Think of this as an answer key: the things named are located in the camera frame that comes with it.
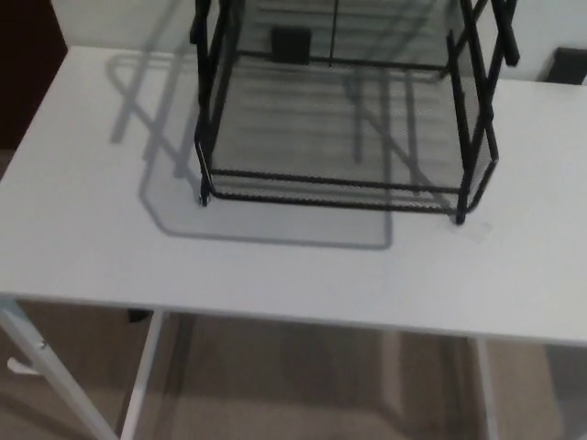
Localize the black mesh file tray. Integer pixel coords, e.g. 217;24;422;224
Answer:
195;0;500;217

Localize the slanted white metal stand leg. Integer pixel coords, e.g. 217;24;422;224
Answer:
0;305;121;440

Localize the dark brown wooden door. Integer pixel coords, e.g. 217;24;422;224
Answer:
0;0;71;151

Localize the white plastic hook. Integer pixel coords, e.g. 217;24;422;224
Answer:
6;358;43;378

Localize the black rectangular block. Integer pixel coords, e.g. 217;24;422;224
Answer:
544;46;587;87

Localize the black wall box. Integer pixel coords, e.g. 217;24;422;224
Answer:
271;27;314;66

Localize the black wire file rack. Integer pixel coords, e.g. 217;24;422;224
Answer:
189;0;522;226

